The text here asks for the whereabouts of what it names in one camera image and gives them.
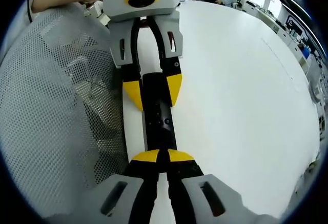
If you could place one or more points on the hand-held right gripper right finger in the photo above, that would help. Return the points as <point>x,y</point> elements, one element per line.
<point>194,195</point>

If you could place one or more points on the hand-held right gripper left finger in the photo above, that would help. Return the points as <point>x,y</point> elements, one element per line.
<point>128,195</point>

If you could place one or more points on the white mesh office chair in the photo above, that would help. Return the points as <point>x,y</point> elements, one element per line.
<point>51,106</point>

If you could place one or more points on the black remote control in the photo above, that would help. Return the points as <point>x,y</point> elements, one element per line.
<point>159,121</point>

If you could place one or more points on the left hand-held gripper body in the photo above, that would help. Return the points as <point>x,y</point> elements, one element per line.
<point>115,6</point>

